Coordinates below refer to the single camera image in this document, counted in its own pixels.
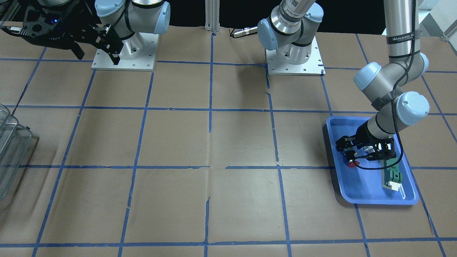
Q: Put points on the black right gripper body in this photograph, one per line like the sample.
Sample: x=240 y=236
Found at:
x=79 y=28

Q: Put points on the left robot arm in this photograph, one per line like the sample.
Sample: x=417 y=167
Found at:
x=291 y=27

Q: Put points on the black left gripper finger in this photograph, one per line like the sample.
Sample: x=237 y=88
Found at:
x=345 y=145
x=385 y=148

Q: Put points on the aluminium frame post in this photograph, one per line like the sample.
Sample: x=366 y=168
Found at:
x=212 y=8

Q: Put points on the red emergency stop button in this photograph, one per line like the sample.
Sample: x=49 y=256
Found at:
x=352 y=159

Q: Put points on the silver wire mesh shelf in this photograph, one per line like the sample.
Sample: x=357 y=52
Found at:
x=14 y=141

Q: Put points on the green white terminal block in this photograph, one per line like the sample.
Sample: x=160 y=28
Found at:
x=391 y=175

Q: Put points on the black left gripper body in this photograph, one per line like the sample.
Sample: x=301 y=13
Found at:
x=363 y=135

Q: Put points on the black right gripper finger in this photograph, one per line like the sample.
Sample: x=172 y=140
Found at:
x=108 y=40
x=77 y=51

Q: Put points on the white circuit breaker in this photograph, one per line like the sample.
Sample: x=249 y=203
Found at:
x=371 y=154

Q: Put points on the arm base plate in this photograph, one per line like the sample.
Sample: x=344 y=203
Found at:
x=295 y=60
x=138 y=54

